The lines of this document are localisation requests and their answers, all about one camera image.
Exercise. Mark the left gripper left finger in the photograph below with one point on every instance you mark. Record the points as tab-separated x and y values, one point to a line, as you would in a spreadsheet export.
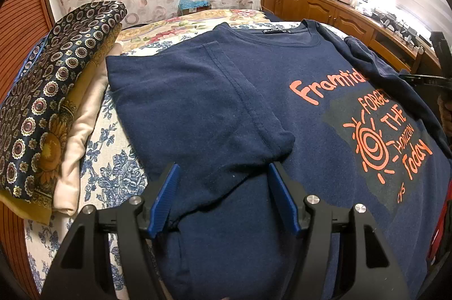
97	239

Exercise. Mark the blue item at bedhead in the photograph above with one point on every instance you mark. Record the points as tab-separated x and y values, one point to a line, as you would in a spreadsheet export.
186	7

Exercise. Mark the wooden sideboard cabinet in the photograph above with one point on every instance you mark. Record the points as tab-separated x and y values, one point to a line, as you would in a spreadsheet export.
382	41

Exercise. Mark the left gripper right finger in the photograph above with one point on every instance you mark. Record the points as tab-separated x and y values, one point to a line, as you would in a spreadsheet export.
338	247

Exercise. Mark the cream folded cloth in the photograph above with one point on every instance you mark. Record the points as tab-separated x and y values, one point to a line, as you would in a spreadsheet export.
68	186

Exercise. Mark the blue white floral cloth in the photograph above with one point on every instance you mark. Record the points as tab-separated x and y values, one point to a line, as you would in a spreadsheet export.
102	162

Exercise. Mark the dark patterned folded cloth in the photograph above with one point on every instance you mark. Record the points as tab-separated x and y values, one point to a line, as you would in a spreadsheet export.
29	110

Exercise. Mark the mustard folded cloth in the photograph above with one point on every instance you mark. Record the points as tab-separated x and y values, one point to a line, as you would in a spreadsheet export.
39	208

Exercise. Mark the navy printed t-shirt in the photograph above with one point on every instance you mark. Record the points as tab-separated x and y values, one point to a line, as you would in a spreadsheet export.
402	164

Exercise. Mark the person right hand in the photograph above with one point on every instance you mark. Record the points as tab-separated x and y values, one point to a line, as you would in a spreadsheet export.
445	107

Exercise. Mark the red louvered wardrobe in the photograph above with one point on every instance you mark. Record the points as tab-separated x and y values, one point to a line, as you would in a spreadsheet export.
23	23

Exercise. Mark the floral bed blanket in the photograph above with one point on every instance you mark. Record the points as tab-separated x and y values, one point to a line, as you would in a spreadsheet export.
256	26

